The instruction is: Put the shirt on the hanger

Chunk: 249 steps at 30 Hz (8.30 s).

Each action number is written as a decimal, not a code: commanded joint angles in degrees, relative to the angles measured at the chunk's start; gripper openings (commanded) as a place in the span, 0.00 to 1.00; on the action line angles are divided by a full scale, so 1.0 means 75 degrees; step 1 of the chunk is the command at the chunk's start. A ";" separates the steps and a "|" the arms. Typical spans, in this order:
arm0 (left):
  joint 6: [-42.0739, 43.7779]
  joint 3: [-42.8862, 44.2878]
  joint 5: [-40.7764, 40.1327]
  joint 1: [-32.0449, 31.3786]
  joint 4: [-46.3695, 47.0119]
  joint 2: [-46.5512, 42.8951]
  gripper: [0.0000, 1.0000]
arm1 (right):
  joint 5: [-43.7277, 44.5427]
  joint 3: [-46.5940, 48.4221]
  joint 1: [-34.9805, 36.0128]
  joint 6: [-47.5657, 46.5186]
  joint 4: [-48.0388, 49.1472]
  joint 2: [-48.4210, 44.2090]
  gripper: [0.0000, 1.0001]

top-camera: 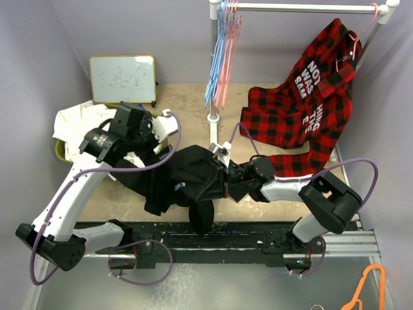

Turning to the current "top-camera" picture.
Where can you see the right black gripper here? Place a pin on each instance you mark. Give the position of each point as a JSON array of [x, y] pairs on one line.
[[217, 187]]

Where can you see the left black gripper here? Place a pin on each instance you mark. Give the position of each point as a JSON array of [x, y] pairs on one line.
[[146, 123]]

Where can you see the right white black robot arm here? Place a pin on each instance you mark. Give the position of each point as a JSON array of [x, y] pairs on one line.
[[331, 202]]

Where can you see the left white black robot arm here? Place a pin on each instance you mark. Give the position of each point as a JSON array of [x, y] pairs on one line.
[[117, 145]]

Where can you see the red black plaid shirt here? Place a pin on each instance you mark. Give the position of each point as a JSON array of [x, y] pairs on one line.
[[312, 106]]

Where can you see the pink hanger holding plaid shirt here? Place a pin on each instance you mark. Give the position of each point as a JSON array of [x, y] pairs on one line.
[[364, 32]]

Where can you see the small whiteboard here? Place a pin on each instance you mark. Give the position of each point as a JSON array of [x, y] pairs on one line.
[[127, 78]]

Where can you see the white cloth in basket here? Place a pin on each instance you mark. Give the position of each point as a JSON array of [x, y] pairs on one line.
[[74, 122]]

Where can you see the olive green laundry basket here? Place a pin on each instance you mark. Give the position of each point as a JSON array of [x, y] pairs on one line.
[[59, 151]]

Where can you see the white metal clothes rack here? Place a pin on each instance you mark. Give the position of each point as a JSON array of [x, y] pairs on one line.
[[213, 116]]

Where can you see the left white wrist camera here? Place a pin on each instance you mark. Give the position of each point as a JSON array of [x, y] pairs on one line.
[[164, 125]]

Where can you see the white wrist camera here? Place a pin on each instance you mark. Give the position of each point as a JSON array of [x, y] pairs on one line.
[[164, 125], [222, 152]]

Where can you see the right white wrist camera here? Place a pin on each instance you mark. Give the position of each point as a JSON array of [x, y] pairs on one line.
[[222, 152]]

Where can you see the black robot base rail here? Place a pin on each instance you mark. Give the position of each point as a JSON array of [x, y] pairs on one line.
[[226, 243]]

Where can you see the pink wire hanger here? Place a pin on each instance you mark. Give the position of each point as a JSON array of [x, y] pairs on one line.
[[233, 26]]

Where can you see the blue wire hanger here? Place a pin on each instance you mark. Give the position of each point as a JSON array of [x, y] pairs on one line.
[[218, 36]]

